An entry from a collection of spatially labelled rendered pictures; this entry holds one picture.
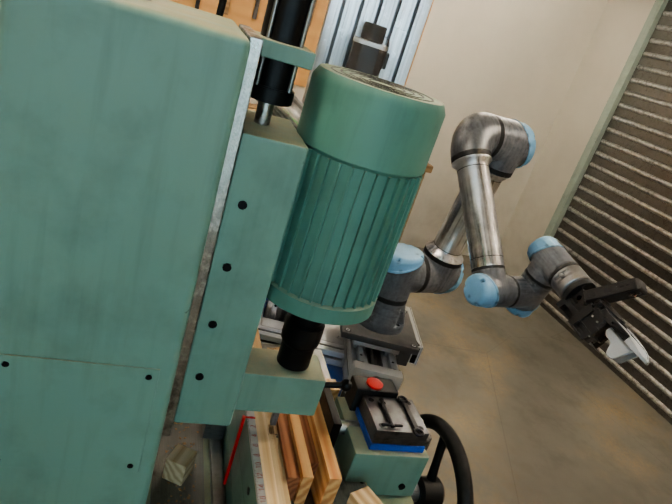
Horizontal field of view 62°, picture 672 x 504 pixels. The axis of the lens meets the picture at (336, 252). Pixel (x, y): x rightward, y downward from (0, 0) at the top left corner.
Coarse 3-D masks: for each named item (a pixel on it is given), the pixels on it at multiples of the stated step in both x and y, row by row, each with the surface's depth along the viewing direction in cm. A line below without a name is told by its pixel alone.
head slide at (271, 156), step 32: (256, 128) 66; (288, 128) 72; (256, 160) 64; (288, 160) 65; (256, 192) 66; (288, 192) 67; (224, 224) 67; (256, 224) 68; (224, 256) 69; (256, 256) 70; (224, 288) 71; (256, 288) 72; (224, 320) 73; (256, 320) 74; (192, 352) 74; (224, 352) 75; (192, 384) 76; (224, 384) 77; (192, 416) 78; (224, 416) 80
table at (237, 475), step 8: (264, 344) 120; (272, 344) 121; (320, 352) 124; (320, 360) 121; (328, 376) 117; (232, 416) 100; (232, 424) 99; (232, 432) 98; (232, 440) 97; (232, 448) 96; (336, 456) 96; (232, 464) 94; (240, 464) 89; (232, 472) 93; (240, 472) 87; (232, 480) 92; (240, 480) 86; (344, 480) 92; (232, 488) 91; (240, 488) 86; (344, 488) 90; (352, 488) 91; (360, 488) 91; (240, 496) 85; (312, 496) 87; (336, 496) 88; (344, 496) 89; (384, 496) 95; (392, 496) 96; (400, 496) 96; (408, 496) 97
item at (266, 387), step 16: (256, 352) 87; (272, 352) 88; (256, 368) 83; (272, 368) 84; (320, 368) 88; (256, 384) 83; (272, 384) 84; (288, 384) 84; (304, 384) 85; (320, 384) 86; (240, 400) 84; (256, 400) 84; (272, 400) 85; (288, 400) 86; (304, 400) 86
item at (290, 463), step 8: (280, 416) 94; (280, 424) 92; (288, 424) 93; (280, 432) 91; (288, 432) 91; (280, 440) 89; (288, 440) 89; (288, 448) 88; (288, 456) 86; (288, 464) 85; (296, 464) 85; (288, 472) 83; (296, 472) 84; (288, 480) 83; (296, 480) 83; (288, 488) 84; (296, 488) 84
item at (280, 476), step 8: (256, 336) 115; (256, 344) 112; (280, 448) 88; (272, 456) 86; (280, 456) 87; (280, 464) 85; (280, 472) 84; (280, 480) 83; (280, 488) 81; (280, 496) 80; (288, 496) 80
